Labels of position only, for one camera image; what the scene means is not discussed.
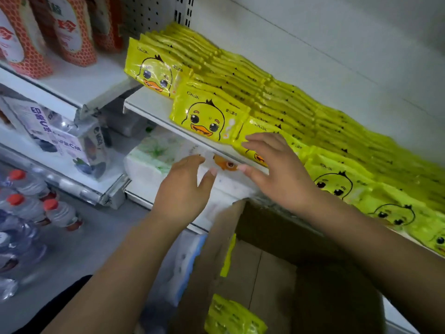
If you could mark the person's left hand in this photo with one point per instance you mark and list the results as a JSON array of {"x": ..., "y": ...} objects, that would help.
[{"x": 181, "y": 194}]

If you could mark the person's right hand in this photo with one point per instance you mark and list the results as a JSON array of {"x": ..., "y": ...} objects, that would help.
[{"x": 285, "y": 174}]

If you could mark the brown cardboard box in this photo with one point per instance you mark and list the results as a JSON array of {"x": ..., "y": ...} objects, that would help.
[{"x": 334, "y": 274}]

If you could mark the white metal shelf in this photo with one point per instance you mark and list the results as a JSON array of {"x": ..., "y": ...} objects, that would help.
[{"x": 313, "y": 45}]

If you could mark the person's right forearm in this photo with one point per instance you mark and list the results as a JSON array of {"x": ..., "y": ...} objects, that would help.
[{"x": 382, "y": 261}]

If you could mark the person's left forearm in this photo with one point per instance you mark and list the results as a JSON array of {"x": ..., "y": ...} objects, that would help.
[{"x": 104, "y": 281}]

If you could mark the white blue plastic bag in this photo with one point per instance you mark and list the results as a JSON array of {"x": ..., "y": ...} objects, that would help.
[{"x": 184, "y": 267}]

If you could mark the white pegboard shelf unit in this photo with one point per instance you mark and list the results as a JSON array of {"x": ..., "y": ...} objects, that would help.
[{"x": 69, "y": 83}]

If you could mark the person's black trousers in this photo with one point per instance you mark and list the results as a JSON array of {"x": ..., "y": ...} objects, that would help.
[{"x": 42, "y": 309}]

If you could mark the green white tissue pack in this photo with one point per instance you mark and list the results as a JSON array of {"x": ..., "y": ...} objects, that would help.
[{"x": 156, "y": 160}]

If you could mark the MIQI boxes with fruit print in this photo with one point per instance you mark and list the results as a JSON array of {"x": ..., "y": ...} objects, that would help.
[{"x": 69, "y": 139}]

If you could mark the pack of red-capped bottles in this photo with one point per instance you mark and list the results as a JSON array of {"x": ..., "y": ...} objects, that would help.
[{"x": 35, "y": 205}]

